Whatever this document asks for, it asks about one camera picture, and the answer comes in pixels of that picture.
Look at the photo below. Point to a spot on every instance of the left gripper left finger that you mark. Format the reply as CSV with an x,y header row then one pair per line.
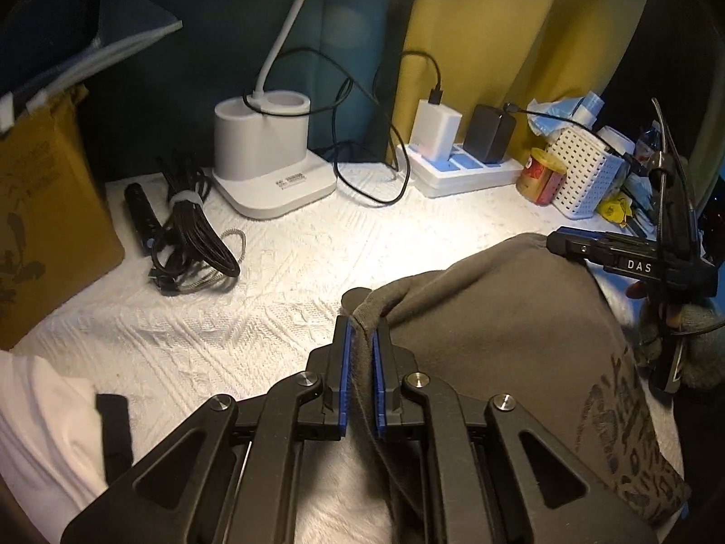
x,y
326,416

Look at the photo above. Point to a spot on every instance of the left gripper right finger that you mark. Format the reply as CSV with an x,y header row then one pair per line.
x,y
396,417

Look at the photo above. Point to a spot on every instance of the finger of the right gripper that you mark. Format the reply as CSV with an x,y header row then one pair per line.
x,y
578,243

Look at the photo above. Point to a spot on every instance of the brown t-shirt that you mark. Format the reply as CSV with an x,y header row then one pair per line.
x,y
504,406

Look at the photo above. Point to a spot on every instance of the yellow snack bag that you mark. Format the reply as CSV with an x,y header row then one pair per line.
x,y
616,208

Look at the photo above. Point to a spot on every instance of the white perforated basket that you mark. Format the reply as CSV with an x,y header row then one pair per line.
x,y
591,165

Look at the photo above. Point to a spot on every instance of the red tin can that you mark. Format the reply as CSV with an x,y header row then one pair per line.
x,y
541,177

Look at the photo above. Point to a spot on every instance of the clear snack jar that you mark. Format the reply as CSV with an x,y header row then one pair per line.
x,y
616,149

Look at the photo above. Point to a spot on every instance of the white power strip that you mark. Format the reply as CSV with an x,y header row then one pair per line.
x,y
460,173

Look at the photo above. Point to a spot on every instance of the black charger adapter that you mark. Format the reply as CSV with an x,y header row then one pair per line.
x,y
488,134

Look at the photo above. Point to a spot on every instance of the white charger adapter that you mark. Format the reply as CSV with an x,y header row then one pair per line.
x,y
434,130

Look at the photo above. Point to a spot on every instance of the yellow curtain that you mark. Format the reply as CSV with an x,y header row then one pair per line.
x,y
496,51

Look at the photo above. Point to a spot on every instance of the white desk lamp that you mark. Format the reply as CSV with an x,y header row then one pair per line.
x,y
262,164

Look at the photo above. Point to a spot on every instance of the cardboard box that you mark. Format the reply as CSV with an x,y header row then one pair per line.
x,y
57,234

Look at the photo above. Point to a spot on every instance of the tablet computer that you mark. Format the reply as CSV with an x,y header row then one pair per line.
x,y
48,46

